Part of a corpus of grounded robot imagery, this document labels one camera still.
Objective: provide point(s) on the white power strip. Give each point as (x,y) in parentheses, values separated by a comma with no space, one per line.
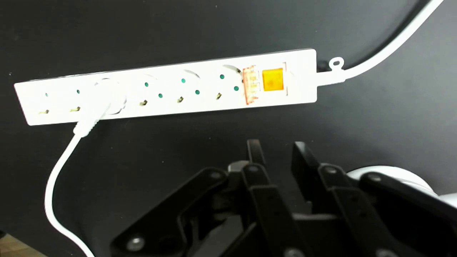
(262,80)

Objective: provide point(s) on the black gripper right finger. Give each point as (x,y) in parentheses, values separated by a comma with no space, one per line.
(384,216)

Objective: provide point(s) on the white plugged-in appliance cable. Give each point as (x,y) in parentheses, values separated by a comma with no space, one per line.
(67,157)

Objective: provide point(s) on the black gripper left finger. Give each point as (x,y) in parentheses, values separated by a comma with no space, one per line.
(182,221)

